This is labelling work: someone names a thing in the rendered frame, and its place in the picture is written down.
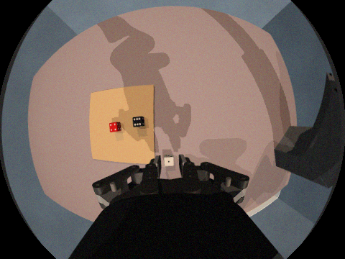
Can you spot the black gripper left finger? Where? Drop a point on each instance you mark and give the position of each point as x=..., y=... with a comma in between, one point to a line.
x=109, y=187

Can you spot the tan square mat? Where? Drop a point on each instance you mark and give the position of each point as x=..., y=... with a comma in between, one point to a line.
x=131, y=144

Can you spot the red die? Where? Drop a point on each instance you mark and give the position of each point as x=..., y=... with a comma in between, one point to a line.
x=115, y=126

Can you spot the white die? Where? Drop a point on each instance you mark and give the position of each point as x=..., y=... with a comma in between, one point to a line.
x=168, y=160

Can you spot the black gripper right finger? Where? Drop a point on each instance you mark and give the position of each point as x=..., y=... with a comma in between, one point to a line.
x=224, y=179

